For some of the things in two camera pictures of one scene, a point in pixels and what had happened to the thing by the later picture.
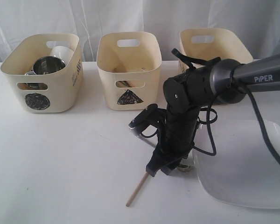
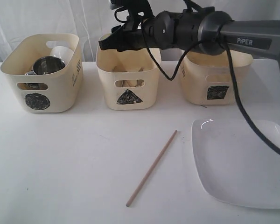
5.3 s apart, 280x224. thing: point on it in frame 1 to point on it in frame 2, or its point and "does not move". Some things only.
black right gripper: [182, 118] to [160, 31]
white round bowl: [65, 53] does not move
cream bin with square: [204, 43] to [207, 79]
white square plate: [244, 171] does not move
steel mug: [46, 65] does not move
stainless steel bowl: [32, 86] does not move
